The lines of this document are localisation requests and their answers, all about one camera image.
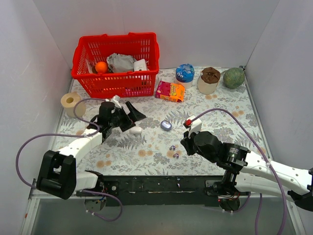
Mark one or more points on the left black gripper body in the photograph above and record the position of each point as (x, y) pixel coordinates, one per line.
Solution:
(123, 120)

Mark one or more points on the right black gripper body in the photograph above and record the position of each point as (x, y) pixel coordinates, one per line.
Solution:
(186, 145)

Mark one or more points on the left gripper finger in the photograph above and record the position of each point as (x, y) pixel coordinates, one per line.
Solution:
(125, 123)
(134, 114)

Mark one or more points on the white earbud charging case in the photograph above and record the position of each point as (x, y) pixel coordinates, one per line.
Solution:
(136, 130)

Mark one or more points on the purple earbud case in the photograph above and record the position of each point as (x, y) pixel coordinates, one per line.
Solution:
(165, 125)

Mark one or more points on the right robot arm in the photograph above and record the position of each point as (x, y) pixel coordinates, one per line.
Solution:
(246, 171)

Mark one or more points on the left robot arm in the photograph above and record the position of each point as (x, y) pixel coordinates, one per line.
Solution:
(58, 175)

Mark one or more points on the beige paper roll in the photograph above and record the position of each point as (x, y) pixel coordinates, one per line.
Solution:
(69, 100)

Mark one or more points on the pink orange candy box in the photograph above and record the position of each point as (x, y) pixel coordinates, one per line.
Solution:
(170, 91)

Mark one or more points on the orange fruit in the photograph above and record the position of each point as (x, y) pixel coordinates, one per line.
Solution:
(101, 67)

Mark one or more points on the white box in basket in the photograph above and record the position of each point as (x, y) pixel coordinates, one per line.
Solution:
(140, 65)

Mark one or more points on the crumpled grey cloth bag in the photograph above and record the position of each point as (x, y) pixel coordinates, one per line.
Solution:
(119, 63)

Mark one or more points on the clear snack bag in basket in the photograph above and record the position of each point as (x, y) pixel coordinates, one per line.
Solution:
(91, 66)

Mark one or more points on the blue wrapped paper roll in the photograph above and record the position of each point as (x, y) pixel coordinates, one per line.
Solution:
(185, 75)

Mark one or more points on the brown topped paper roll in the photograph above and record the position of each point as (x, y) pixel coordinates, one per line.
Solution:
(208, 80)

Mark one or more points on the red plastic shopping basket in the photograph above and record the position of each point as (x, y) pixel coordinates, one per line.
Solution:
(128, 84)

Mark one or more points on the green melon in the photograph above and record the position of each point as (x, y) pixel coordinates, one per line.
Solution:
(233, 78)

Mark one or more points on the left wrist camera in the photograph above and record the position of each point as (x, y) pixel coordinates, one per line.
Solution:
(115, 99)

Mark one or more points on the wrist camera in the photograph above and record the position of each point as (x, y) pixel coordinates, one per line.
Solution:
(193, 126)
(115, 99)

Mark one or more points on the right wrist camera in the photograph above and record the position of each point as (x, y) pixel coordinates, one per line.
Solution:
(193, 126)

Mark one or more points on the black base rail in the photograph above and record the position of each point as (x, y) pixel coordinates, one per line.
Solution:
(158, 190)

